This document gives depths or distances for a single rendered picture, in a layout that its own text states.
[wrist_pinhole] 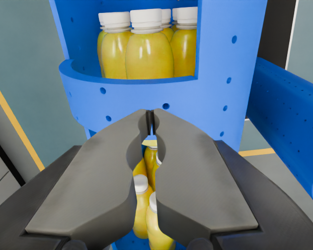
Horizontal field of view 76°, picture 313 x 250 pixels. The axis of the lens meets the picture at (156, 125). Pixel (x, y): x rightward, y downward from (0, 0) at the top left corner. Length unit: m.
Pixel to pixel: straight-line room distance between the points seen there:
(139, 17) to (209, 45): 0.10
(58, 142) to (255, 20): 1.84
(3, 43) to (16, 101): 0.43
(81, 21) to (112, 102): 0.21
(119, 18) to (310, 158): 0.61
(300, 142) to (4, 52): 1.75
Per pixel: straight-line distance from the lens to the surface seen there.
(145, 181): 0.47
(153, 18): 0.26
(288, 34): 1.47
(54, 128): 1.88
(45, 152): 2.08
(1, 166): 2.20
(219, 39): 0.21
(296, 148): 0.75
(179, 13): 0.30
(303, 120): 0.78
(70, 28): 0.37
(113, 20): 0.32
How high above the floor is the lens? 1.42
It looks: 60 degrees down
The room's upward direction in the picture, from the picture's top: 178 degrees counter-clockwise
